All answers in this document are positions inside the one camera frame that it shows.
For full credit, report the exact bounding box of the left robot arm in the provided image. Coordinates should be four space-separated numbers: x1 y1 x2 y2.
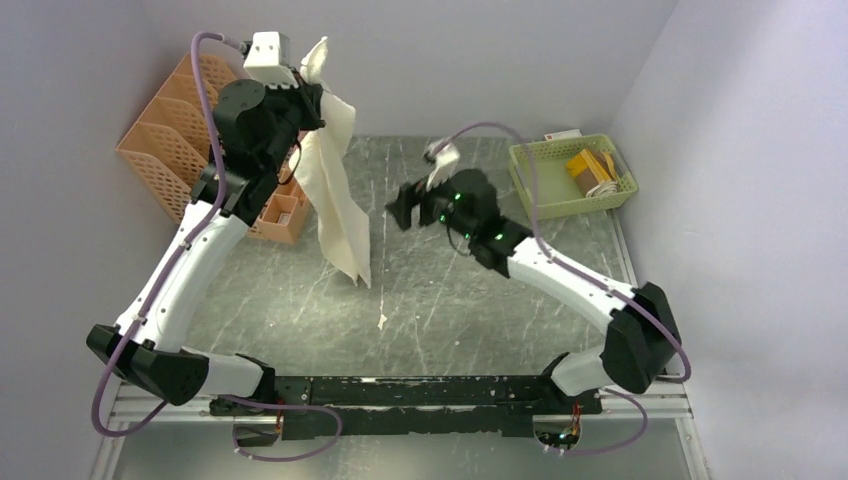
86 80 325 416

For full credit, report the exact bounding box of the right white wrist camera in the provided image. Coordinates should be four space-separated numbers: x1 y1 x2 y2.
424 139 460 191

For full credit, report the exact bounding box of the purple cable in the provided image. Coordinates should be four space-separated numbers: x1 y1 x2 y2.
430 121 693 458
90 31 344 464

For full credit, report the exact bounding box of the green plastic basket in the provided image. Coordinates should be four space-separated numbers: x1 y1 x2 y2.
508 134 639 220

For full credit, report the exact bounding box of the cream white towel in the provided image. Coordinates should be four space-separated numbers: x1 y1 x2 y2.
295 36 372 287

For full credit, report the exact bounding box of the aluminium rail frame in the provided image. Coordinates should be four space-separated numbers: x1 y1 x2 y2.
90 376 709 479

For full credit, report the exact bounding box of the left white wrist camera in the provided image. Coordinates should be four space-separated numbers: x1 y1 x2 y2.
243 31 298 89

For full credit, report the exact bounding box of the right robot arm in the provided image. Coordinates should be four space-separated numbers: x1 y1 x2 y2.
386 169 682 414

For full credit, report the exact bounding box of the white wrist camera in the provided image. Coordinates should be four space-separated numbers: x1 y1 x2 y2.
243 31 298 89
424 139 460 191

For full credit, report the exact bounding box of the orange plastic file organizer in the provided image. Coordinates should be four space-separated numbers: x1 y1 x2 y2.
116 55 311 244

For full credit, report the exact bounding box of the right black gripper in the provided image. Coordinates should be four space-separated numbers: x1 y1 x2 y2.
384 166 475 242

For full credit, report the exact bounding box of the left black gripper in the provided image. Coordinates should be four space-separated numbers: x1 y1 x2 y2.
259 66 326 174

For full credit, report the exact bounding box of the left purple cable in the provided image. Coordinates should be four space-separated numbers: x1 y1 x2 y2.
90 31 344 464

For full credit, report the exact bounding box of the yellow brown bear towel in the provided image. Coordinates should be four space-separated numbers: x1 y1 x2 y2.
565 148 619 198

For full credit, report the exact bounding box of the white red card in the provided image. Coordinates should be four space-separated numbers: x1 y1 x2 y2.
544 129 582 141

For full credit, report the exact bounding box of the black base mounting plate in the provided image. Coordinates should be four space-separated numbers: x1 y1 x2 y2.
209 375 602 440

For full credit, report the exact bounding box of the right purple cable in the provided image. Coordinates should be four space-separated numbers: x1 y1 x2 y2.
430 121 693 458

